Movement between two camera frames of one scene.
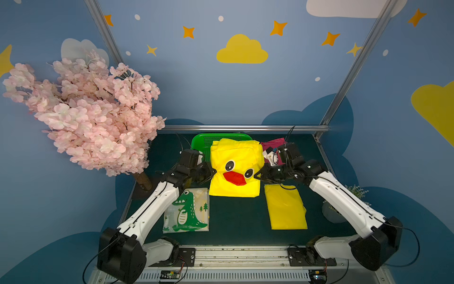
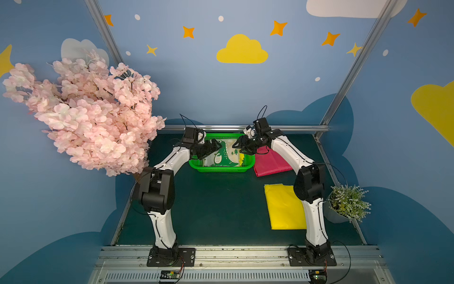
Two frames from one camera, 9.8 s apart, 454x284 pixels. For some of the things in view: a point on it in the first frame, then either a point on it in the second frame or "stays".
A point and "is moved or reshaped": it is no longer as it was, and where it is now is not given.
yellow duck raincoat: (236, 162) is moved or reshaped
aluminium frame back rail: (245, 126) stays
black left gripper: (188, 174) to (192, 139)
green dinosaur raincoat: (190, 212) to (227, 156)
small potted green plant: (333, 214) stays
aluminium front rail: (249, 265) stays
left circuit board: (169, 274) stays
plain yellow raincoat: (285, 208) stays
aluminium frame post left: (100, 18) stays
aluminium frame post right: (379, 24) stays
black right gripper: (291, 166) to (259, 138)
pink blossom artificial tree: (97, 115) stays
